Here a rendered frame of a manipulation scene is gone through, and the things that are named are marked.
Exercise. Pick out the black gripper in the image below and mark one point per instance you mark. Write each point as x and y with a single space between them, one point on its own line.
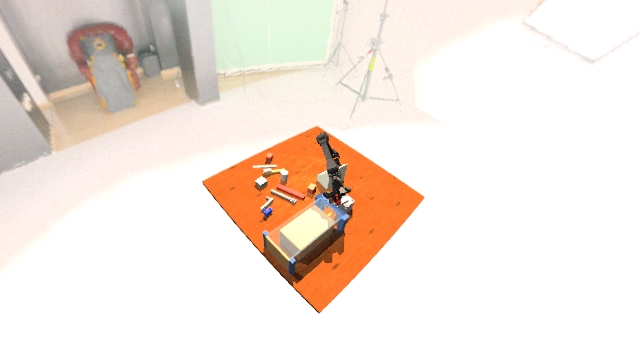
328 194

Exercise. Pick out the white cylinder with grey end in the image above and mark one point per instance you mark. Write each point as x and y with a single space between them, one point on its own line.
292 200

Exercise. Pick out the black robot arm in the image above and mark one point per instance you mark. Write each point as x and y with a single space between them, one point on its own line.
333 165

